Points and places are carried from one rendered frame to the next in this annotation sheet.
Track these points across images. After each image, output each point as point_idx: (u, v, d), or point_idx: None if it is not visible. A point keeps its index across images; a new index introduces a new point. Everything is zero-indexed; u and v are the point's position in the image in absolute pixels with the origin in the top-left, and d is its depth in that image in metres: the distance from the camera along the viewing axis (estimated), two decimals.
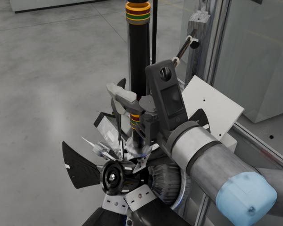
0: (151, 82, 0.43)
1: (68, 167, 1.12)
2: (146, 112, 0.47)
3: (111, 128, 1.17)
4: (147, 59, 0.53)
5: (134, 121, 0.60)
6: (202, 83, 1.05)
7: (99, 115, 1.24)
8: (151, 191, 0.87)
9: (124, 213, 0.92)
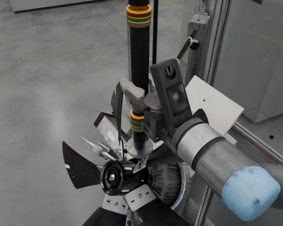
0: (156, 80, 0.44)
1: (68, 167, 1.12)
2: (152, 110, 0.48)
3: (111, 128, 1.17)
4: None
5: (134, 123, 0.61)
6: (202, 83, 1.05)
7: (99, 115, 1.24)
8: (151, 191, 0.87)
9: (124, 213, 0.92)
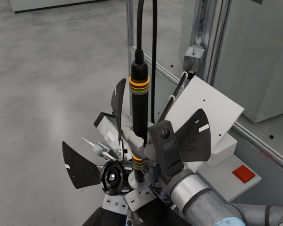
0: (153, 139, 0.54)
1: (68, 167, 1.12)
2: (150, 160, 0.57)
3: (111, 128, 1.17)
4: None
5: (135, 163, 0.70)
6: (202, 83, 1.05)
7: (99, 115, 1.24)
8: (151, 191, 0.87)
9: (124, 213, 0.92)
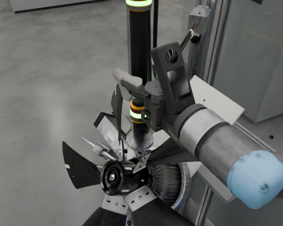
0: (157, 64, 0.42)
1: (68, 167, 1.12)
2: (152, 96, 0.46)
3: (111, 128, 1.17)
4: (148, 49, 0.52)
5: (134, 114, 0.59)
6: (202, 83, 1.05)
7: (99, 115, 1.24)
8: (151, 191, 0.87)
9: (124, 213, 0.92)
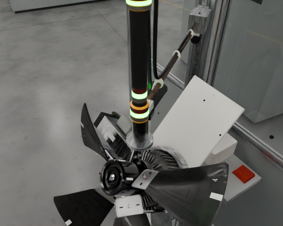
0: None
1: (82, 126, 1.12)
2: None
3: (111, 128, 1.17)
4: (148, 49, 0.52)
5: (134, 114, 0.59)
6: (202, 83, 1.05)
7: (99, 115, 1.24)
8: (142, 204, 0.88)
9: (112, 202, 0.96)
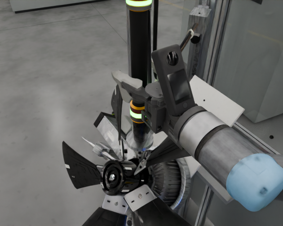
0: (157, 67, 0.43)
1: (115, 93, 1.03)
2: (152, 98, 0.46)
3: (111, 128, 1.17)
4: (148, 49, 0.52)
5: (134, 114, 0.59)
6: (202, 83, 1.05)
7: (99, 115, 1.24)
8: (128, 207, 0.92)
9: None
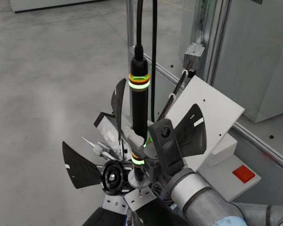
0: (153, 138, 0.54)
1: (115, 93, 1.03)
2: (150, 159, 0.57)
3: (111, 128, 1.17)
4: None
5: (135, 161, 0.70)
6: (202, 83, 1.05)
7: (99, 115, 1.24)
8: (128, 207, 0.92)
9: None
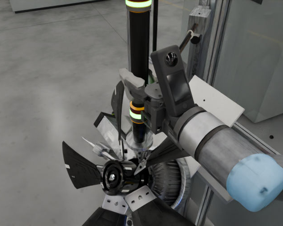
0: (157, 67, 0.43)
1: (115, 93, 1.03)
2: (152, 99, 0.46)
3: (111, 128, 1.17)
4: None
5: (134, 115, 0.59)
6: (202, 83, 1.05)
7: (99, 115, 1.24)
8: (128, 207, 0.92)
9: None
